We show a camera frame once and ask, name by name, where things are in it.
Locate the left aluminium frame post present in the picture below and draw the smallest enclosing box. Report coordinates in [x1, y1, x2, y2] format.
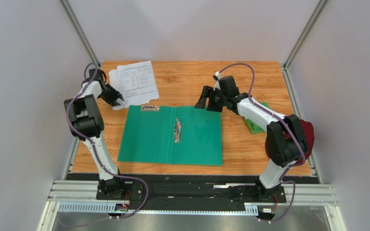
[59, 0, 101, 67]

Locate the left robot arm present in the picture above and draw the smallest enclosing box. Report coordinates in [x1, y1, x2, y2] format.
[64, 68, 127, 200]

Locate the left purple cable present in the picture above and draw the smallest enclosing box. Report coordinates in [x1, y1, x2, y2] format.
[66, 62, 149, 220]

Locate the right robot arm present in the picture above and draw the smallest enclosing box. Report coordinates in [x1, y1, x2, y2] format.
[195, 76, 308, 201]

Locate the green folded cloth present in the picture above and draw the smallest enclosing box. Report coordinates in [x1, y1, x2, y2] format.
[238, 100, 272, 134]

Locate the metal folder clamp bar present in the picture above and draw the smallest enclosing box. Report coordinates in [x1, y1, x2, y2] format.
[141, 105, 160, 112]

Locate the green file folder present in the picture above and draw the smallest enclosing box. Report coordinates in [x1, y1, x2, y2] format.
[118, 105, 223, 166]

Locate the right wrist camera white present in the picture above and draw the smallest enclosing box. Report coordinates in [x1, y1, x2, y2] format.
[213, 71, 221, 90]

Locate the right aluminium frame post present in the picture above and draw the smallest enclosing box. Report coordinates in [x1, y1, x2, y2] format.
[283, 0, 329, 71]

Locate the metal folder clip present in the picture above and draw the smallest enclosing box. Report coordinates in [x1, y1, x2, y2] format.
[173, 117, 182, 143]

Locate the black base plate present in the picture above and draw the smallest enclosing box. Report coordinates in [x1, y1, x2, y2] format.
[96, 174, 286, 209]

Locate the dark red hat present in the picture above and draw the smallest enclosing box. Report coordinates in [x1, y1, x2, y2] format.
[265, 115, 315, 167]

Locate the lower white paper sheet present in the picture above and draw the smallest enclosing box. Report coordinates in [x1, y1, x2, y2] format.
[109, 69, 123, 110]

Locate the aluminium frame post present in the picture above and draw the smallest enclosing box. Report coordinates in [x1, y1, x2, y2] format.
[283, 0, 329, 71]
[59, 0, 101, 67]

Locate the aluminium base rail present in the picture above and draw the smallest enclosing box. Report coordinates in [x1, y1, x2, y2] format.
[47, 180, 338, 216]

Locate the printed paper sheet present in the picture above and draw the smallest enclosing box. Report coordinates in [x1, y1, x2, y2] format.
[117, 60, 159, 107]

